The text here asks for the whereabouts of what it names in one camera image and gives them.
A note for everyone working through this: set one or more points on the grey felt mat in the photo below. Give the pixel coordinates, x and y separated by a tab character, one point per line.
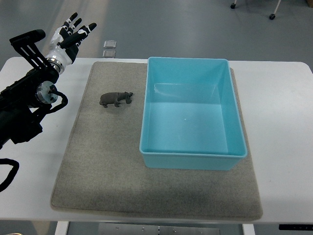
103	172

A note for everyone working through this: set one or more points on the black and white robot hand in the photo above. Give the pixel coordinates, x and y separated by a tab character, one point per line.
64	44

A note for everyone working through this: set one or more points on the black table control panel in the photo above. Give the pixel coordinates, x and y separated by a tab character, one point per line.
296	227

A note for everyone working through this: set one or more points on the blue plastic box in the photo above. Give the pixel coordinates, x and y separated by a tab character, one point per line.
191	118

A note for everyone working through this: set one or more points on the brown toy hippo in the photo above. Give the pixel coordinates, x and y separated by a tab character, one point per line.
115	98

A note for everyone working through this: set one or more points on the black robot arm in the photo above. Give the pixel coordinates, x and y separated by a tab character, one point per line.
25	103

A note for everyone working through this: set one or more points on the upper floor outlet plate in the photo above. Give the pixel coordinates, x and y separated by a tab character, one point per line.
110	44

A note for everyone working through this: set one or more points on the lower floor outlet plate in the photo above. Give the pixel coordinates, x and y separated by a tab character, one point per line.
109	53

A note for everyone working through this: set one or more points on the floor outlet plate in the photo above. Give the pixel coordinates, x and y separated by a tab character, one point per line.
110	44
109	53

